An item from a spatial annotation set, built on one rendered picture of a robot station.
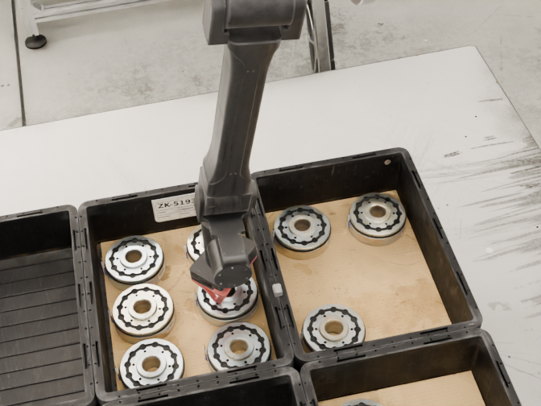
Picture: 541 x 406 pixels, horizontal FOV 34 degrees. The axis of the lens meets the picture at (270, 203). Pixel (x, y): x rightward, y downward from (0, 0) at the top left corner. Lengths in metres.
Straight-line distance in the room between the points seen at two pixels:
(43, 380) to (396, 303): 0.60
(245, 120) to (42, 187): 0.89
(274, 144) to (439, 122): 0.37
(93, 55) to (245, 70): 2.33
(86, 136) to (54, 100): 1.19
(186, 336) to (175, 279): 0.12
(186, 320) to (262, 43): 0.64
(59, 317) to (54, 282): 0.08
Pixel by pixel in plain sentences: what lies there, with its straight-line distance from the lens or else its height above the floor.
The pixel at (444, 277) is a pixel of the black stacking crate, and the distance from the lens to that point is 1.52.
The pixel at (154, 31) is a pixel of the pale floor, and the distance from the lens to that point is 3.44.
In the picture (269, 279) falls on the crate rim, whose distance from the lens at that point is 1.44.
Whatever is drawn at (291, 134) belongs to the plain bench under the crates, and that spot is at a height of 0.70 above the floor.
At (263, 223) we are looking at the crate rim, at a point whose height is 0.93.
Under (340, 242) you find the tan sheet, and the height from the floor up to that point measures 0.83.
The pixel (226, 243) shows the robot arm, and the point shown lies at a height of 1.08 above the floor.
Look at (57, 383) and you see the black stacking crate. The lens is 1.50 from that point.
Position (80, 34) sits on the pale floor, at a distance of 3.48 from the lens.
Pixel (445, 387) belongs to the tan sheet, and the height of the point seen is 0.83.
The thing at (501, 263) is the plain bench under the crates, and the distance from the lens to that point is 1.79.
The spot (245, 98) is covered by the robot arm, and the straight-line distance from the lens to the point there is 1.10.
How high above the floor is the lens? 2.09
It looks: 49 degrees down
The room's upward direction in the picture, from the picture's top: 2 degrees counter-clockwise
